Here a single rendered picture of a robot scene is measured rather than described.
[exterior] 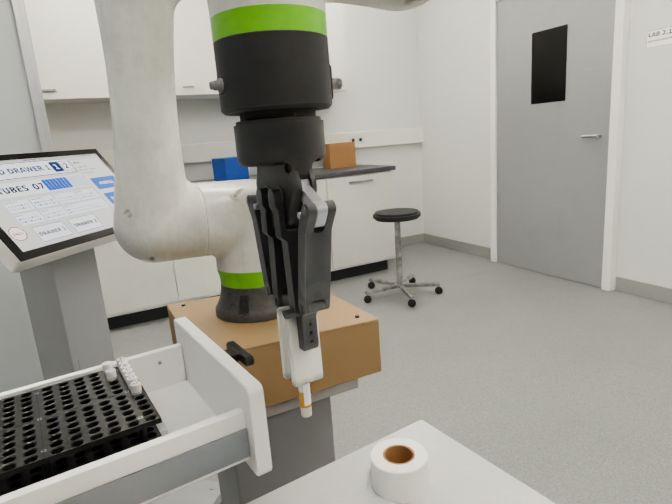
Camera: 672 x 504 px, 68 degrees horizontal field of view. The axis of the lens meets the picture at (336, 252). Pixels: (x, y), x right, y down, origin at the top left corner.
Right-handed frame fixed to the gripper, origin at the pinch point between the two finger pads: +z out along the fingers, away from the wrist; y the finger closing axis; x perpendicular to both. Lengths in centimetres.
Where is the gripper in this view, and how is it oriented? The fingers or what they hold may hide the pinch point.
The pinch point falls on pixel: (299, 342)
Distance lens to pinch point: 46.9
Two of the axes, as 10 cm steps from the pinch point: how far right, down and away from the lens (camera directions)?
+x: -8.5, 1.8, -4.9
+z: 0.7, 9.7, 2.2
